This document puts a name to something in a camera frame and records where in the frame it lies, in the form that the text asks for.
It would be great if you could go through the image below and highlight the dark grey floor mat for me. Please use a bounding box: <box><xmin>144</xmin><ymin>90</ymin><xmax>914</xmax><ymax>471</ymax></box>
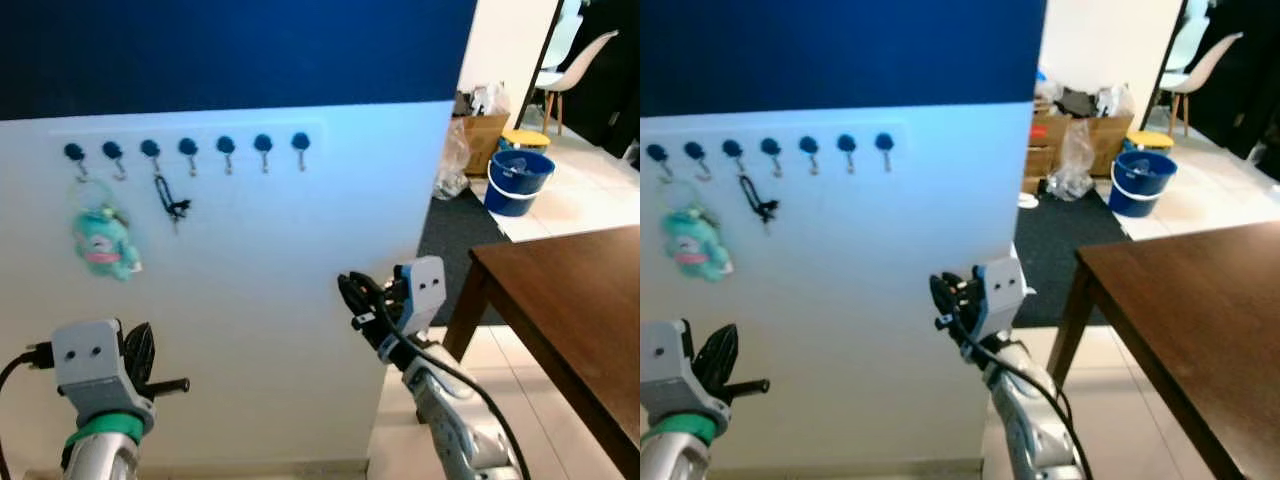
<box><xmin>415</xmin><ymin>193</ymin><xmax>521</xmax><ymax>327</ymax></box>
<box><xmin>1012</xmin><ymin>190</ymin><xmax>1136</xmax><ymax>329</ymax></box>

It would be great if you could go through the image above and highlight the brown wooden table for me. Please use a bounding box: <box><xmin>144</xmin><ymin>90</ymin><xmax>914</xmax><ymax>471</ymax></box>
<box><xmin>1050</xmin><ymin>222</ymin><xmax>1280</xmax><ymax>480</ymax></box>
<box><xmin>443</xmin><ymin>225</ymin><xmax>641</xmax><ymax>480</ymax></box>

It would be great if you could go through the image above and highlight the clear plastic bag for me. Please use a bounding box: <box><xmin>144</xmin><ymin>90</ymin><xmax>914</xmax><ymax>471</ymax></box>
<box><xmin>435</xmin><ymin>120</ymin><xmax>471</xmax><ymax>201</ymax></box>
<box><xmin>1045</xmin><ymin>120</ymin><xmax>1098</xmax><ymax>203</ymax></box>

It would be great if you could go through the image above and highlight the blue bucket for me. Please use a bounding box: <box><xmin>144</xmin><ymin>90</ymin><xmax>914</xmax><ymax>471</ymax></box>
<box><xmin>484</xmin><ymin>148</ymin><xmax>556</xmax><ymax>218</ymax></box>
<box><xmin>1110</xmin><ymin>150</ymin><xmax>1178</xmax><ymax>219</ymax></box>

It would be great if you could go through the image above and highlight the large brown cardboard box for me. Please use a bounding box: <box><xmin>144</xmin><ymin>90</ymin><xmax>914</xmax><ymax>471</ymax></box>
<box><xmin>455</xmin><ymin>112</ymin><xmax>512</xmax><ymax>179</ymax></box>
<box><xmin>1032</xmin><ymin>108</ymin><xmax>1134</xmax><ymax>181</ymax></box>

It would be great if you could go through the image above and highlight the white plastic chair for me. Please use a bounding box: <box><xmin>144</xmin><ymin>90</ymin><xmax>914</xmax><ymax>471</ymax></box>
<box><xmin>535</xmin><ymin>30</ymin><xmax>620</xmax><ymax>136</ymax></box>
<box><xmin>1160</xmin><ymin>32</ymin><xmax>1244</xmax><ymax>136</ymax></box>
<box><xmin>1170</xmin><ymin>0</ymin><xmax>1216</xmax><ymax>71</ymax></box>

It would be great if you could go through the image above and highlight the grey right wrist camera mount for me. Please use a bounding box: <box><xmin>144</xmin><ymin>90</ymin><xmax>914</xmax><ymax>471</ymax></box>
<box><xmin>378</xmin><ymin>255</ymin><xmax>447</xmax><ymax>363</ymax></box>
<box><xmin>968</xmin><ymin>256</ymin><xmax>1031</xmax><ymax>346</ymax></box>

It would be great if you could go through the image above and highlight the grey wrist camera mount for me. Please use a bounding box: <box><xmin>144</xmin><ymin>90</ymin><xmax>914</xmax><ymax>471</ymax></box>
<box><xmin>968</xmin><ymin>256</ymin><xmax>1031</xmax><ymax>346</ymax></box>
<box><xmin>640</xmin><ymin>318</ymin><xmax>731</xmax><ymax>431</ymax></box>
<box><xmin>378</xmin><ymin>255</ymin><xmax>447</xmax><ymax>363</ymax></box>
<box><xmin>50</xmin><ymin>318</ymin><xmax>156</xmax><ymax>431</ymax></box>

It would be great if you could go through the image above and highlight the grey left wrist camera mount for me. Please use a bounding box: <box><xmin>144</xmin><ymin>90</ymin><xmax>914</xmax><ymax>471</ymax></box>
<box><xmin>640</xmin><ymin>318</ymin><xmax>731</xmax><ymax>431</ymax></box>
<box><xmin>50</xmin><ymin>318</ymin><xmax>156</xmax><ymax>431</ymax></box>

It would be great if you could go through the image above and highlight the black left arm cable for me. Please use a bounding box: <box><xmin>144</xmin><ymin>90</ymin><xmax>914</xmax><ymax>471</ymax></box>
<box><xmin>0</xmin><ymin>343</ymin><xmax>56</xmax><ymax>401</ymax></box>

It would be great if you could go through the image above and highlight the teal plush keychain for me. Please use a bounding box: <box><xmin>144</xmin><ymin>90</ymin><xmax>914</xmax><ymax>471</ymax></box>
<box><xmin>70</xmin><ymin>178</ymin><xmax>143</xmax><ymax>283</ymax></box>
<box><xmin>660</xmin><ymin>180</ymin><xmax>734</xmax><ymax>283</ymax></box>

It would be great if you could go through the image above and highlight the black strap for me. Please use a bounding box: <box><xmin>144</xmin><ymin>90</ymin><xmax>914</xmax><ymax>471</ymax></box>
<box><xmin>152</xmin><ymin>172</ymin><xmax>192</xmax><ymax>233</ymax></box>
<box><xmin>738</xmin><ymin>172</ymin><xmax>781</xmax><ymax>227</ymax></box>

